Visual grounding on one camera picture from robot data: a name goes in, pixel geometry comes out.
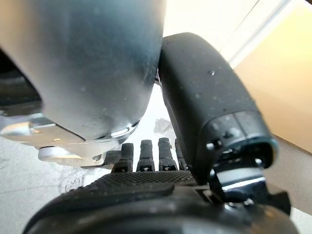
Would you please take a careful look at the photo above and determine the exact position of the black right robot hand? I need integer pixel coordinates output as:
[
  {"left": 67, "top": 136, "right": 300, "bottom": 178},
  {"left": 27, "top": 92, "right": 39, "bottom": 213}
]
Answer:
[{"left": 23, "top": 31, "right": 301, "bottom": 234}]

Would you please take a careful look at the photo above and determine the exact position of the tan wooden panel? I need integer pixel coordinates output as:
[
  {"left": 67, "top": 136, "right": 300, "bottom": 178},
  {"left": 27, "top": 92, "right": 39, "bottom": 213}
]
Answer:
[{"left": 233, "top": 1, "right": 312, "bottom": 147}]

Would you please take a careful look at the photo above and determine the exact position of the silver robot leg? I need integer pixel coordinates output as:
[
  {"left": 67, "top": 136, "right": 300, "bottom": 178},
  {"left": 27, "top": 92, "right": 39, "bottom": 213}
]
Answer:
[{"left": 0, "top": 0, "right": 167, "bottom": 169}]

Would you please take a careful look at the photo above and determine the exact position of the white door frame strip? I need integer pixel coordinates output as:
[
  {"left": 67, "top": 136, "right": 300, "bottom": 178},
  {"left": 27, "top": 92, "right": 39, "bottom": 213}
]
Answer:
[{"left": 218, "top": 0, "right": 294, "bottom": 68}]

